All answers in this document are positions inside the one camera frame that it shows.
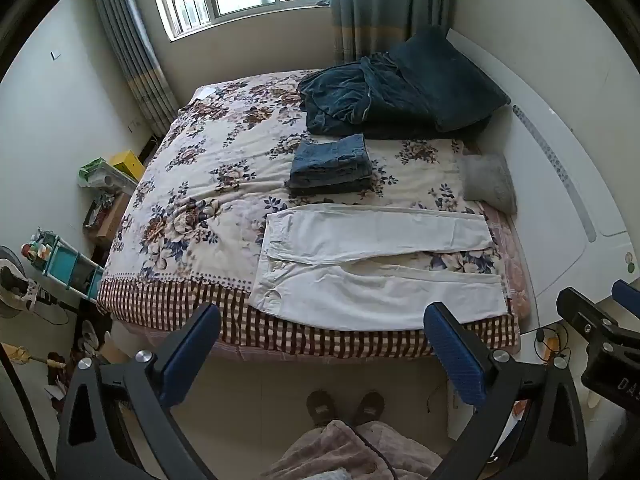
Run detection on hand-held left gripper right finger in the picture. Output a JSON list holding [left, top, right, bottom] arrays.
[[423, 301, 588, 480]]

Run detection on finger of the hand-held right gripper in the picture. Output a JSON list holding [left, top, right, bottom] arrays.
[[612, 280, 640, 331], [556, 287, 621, 348]]

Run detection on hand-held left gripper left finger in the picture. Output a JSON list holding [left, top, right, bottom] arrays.
[[56, 302, 222, 480]]

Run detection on white pants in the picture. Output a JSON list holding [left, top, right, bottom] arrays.
[[248, 203, 508, 332]]

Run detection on pink bed sheet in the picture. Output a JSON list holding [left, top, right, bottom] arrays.
[[475, 201, 537, 322]]

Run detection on person's brown right slipper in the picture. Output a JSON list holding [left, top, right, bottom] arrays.
[[352, 390, 386, 427]]

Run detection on person's brown slipper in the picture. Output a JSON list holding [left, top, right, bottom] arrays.
[[306, 390, 337, 429], [352, 390, 386, 427]]

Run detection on pale slippers pair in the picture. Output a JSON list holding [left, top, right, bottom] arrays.
[[75, 319, 103, 357]]

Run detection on floor clutter pile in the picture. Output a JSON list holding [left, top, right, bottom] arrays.
[[0, 341, 81, 403]]

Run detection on person's brown left slipper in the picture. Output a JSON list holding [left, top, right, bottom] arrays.
[[306, 390, 337, 429]]

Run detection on teal shelf rack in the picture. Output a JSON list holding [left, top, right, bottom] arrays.
[[22, 229, 104, 305]]

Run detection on cardboard box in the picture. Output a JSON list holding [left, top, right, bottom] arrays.
[[82, 191, 132, 242]]

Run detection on grey pillow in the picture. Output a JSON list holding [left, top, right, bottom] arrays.
[[457, 152, 519, 215]]

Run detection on white bed headboard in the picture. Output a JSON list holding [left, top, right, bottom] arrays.
[[445, 27, 640, 326]]

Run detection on clear plastic box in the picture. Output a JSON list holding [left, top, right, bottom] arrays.
[[82, 170, 139, 197]]

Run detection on standing fan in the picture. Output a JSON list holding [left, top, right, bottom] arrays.
[[0, 245, 69, 327]]

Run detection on yellow box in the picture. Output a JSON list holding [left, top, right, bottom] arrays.
[[109, 150, 146, 182]]

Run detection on green box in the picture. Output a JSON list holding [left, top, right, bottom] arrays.
[[78, 158, 109, 187]]

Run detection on stack of folded jeans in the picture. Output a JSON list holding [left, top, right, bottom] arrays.
[[287, 133, 374, 199]]

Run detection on dark blue pillow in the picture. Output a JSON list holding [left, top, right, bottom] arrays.
[[387, 25, 512, 134]]

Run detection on dark blue quilt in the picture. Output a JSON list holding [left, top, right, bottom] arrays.
[[298, 52, 451, 137]]

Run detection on grey blue curtain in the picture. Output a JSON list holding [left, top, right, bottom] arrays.
[[327, 0, 458, 68], [90, 0, 179, 137]]

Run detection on black cable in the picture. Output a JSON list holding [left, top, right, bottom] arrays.
[[534, 326, 572, 362]]

